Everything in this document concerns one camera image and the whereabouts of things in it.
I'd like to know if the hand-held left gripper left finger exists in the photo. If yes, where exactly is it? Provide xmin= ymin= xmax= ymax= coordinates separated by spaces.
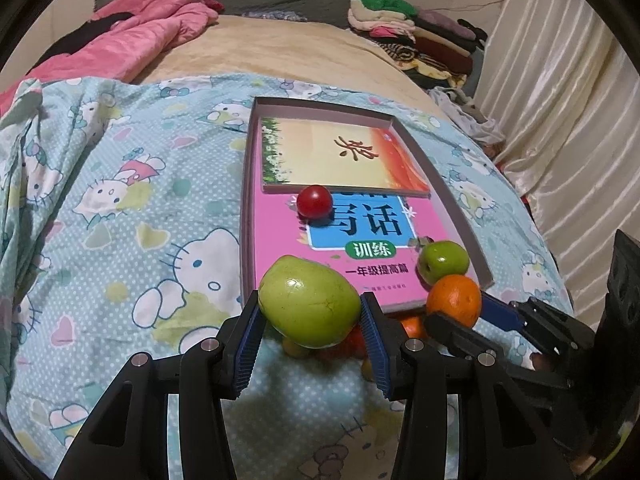
xmin=55 ymin=290 xmax=266 ymax=480

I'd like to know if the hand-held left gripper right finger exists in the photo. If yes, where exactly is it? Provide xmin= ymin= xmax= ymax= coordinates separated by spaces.
xmin=360 ymin=291 xmax=576 ymax=480

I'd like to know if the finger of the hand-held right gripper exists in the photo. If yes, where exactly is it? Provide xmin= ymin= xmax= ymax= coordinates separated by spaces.
xmin=479 ymin=291 xmax=531 ymax=333
xmin=424 ymin=311 xmax=503 ymax=361

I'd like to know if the large orange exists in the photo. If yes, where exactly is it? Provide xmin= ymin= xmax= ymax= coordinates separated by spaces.
xmin=317 ymin=327 xmax=370 ymax=361

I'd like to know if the medium orange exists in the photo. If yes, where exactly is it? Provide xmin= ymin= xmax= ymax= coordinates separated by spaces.
xmin=426 ymin=275 xmax=483 ymax=328

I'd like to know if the small orange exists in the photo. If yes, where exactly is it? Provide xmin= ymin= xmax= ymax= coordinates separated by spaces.
xmin=400 ymin=315 xmax=427 ymax=340

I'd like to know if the yellow-green oval jujube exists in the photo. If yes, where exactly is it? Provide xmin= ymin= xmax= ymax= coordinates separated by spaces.
xmin=257 ymin=255 xmax=362 ymax=350

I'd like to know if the shallow cardboard box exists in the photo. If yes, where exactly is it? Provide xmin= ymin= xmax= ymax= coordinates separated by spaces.
xmin=239 ymin=96 xmax=496 ymax=311

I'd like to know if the round green jujube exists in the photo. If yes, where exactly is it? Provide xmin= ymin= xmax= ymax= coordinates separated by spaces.
xmin=418 ymin=241 xmax=469 ymax=286

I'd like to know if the pink exercise book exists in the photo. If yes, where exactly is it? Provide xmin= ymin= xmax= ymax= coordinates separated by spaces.
xmin=247 ymin=125 xmax=441 ymax=313

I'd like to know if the red cherry tomato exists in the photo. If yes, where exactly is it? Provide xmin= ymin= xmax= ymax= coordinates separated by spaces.
xmin=296 ymin=185 xmax=333 ymax=219

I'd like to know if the cat print blue blanket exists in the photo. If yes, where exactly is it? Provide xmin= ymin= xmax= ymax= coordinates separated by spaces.
xmin=0 ymin=72 xmax=573 ymax=480

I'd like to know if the sunset cover book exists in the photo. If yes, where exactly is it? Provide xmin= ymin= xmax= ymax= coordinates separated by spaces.
xmin=260 ymin=116 xmax=432 ymax=198

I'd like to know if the white crumpled garment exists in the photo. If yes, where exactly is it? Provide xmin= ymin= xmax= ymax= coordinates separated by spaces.
xmin=427 ymin=86 xmax=506 ymax=146

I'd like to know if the cream satin curtain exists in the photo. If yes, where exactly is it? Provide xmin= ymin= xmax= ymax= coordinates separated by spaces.
xmin=472 ymin=0 xmax=640 ymax=281

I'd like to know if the pile of folded clothes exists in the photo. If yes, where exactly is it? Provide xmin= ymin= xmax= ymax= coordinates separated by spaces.
xmin=347 ymin=0 xmax=488 ymax=91

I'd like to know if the beige blanket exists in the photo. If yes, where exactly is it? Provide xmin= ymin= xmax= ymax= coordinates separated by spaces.
xmin=132 ymin=12 xmax=451 ymax=121

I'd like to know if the blue floral cloth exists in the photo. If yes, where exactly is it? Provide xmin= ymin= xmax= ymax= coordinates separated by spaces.
xmin=240 ymin=9 xmax=308 ymax=23

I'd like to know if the pink quilt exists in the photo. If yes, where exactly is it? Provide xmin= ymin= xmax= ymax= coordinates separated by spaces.
xmin=0 ymin=0 xmax=226 ymax=111

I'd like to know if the black garment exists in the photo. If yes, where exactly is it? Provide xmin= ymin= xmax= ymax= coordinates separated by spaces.
xmin=42 ymin=11 xmax=136 ymax=61

